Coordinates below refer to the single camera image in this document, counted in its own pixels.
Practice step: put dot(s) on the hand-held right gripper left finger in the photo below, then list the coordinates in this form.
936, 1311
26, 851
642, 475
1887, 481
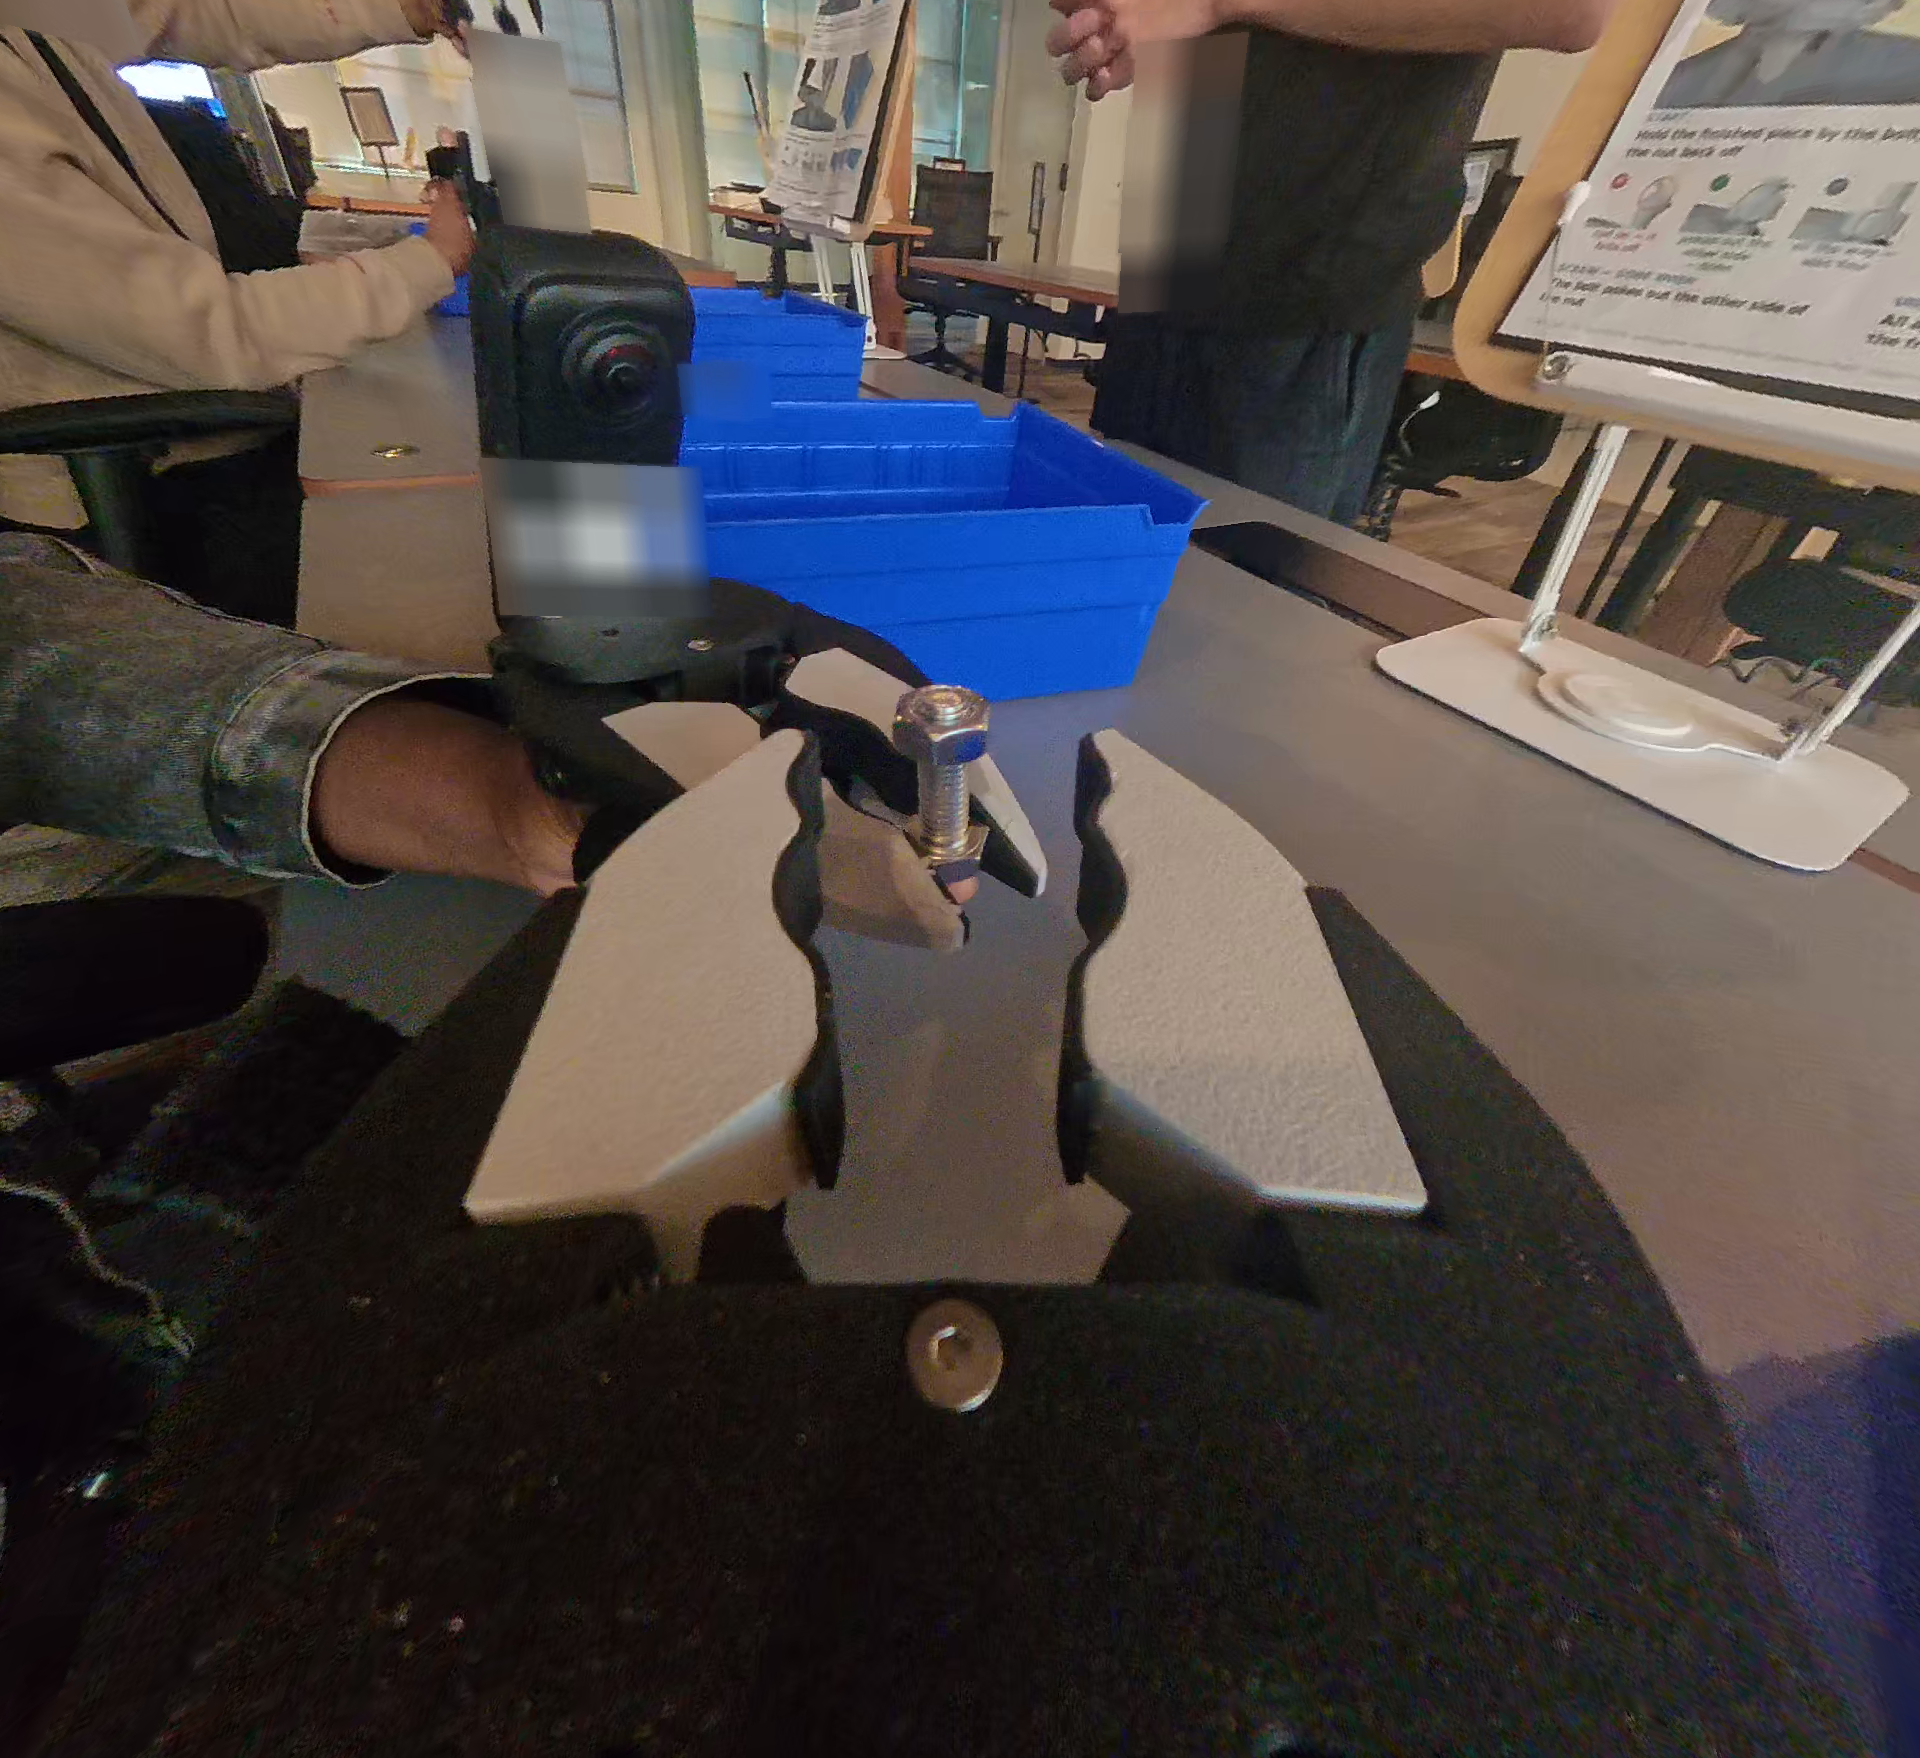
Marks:
661, 1039

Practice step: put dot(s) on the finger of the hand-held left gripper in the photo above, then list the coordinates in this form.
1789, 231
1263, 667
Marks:
887, 904
839, 685

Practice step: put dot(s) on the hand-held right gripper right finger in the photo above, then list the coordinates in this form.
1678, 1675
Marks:
1245, 1023

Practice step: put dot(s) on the steel hex nut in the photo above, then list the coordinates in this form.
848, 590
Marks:
938, 735

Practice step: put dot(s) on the steel hex bolt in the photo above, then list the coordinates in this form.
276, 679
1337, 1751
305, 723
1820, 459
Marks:
944, 804

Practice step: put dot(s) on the blue plastic bin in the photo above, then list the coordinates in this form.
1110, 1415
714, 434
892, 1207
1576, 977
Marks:
931, 604
781, 342
455, 301

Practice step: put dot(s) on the person's left hand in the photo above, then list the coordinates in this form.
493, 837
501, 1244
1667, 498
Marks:
511, 829

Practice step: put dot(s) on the wooden office desk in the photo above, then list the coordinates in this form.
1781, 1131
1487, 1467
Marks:
1021, 276

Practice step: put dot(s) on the person's dark jacket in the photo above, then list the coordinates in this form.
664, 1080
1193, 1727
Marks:
120, 1187

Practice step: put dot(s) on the instruction board on white stand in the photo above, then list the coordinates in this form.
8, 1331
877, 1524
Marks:
856, 18
1725, 212

